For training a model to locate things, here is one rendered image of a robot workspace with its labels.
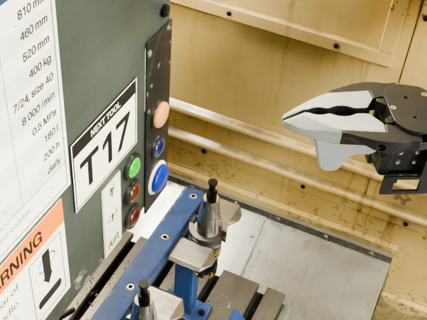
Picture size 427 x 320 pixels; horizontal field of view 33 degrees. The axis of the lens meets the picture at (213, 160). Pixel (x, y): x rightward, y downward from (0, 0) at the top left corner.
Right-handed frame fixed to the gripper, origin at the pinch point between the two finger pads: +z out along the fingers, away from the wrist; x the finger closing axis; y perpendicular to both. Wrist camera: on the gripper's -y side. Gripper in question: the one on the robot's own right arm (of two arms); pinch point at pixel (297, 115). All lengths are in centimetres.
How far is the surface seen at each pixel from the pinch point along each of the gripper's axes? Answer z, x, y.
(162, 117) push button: 12.5, -0.4, -0.1
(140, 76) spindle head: 14.5, -2.2, -6.0
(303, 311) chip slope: -23, 42, 90
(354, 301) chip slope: -34, 42, 88
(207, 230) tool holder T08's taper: 3, 26, 44
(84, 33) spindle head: 18.4, -9.0, -14.4
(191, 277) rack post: 4, 33, 66
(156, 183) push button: 12.9, -1.1, 7.5
